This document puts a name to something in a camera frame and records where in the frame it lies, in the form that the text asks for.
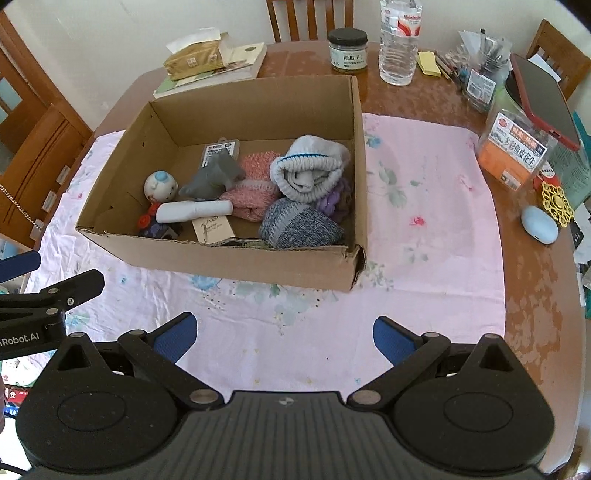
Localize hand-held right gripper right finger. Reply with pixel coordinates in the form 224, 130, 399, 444
347, 316, 522, 411

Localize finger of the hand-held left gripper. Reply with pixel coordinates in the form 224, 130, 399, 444
0, 269, 105, 324
0, 251, 42, 284

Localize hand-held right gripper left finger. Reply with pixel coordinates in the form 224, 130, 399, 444
46, 312, 225, 411

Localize dark toy with red parts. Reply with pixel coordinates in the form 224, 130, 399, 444
136, 213, 181, 239

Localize brown cardboard box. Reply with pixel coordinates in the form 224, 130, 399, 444
75, 75, 369, 292

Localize white tube with green label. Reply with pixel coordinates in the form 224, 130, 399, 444
156, 200, 234, 224

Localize white round doll blue top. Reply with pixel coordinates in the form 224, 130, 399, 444
144, 171, 180, 203

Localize blue grey knitted sock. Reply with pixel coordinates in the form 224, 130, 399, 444
259, 198, 345, 250

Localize purple knitted item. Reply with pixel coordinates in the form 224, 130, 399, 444
318, 178, 354, 223

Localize grey toy with red spot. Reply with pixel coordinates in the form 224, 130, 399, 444
179, 148, 247, 203

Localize white sock with blue stripe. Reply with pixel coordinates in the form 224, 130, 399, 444
270, 135, 351, 204

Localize printed card package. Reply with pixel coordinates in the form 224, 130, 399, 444
202, 137, 241, 172

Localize pink floral tablecloth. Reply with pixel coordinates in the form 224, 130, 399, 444
25, 113, 507, 402

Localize beige paper tag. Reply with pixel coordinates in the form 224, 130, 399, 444
191, 215, 232, 244

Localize pink knitted sock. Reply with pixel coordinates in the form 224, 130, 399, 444
219, 152, 283, 223

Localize light blue oval case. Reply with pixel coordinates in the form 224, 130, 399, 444
521, 205, 560, 245

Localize wooden door with glass panes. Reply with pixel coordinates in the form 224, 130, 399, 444
0, 10, 93, 155

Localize yellow lattice ornament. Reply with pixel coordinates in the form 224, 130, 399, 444
540, 181, 576, 229

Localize orange snack box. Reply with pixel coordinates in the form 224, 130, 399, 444
477, 108, 560, 190

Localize green thin book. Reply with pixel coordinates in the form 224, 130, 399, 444
153, 75, 183, 99

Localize gold tissue pack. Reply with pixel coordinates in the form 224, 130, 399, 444
165, 27, 236, 82

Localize loose pencils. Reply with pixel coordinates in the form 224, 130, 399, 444
434, 48, 467, 89

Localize clear pen cup with pens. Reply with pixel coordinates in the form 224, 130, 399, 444
457, 28, 514, 114

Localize yellow sticky notes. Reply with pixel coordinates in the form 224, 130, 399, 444
417, 51, 444, 77

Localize phone in red case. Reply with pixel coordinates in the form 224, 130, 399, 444
508, 53, 582, 152

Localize clear plastic water bottle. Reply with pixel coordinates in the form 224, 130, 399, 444
379, 0, 424, 86

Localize thick beige cover book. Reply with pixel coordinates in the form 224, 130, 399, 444
174, 42, 268, 88

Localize glass jar with black lid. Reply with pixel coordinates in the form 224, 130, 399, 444
328, 28, 369, 75

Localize wooden slatted chair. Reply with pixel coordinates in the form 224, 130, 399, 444
266, 0, 355, 44

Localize metal chain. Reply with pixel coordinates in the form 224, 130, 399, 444
0, 182, 45, 228

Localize wooden chair with metal chain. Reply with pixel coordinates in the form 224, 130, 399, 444
0, 104, 95, 252

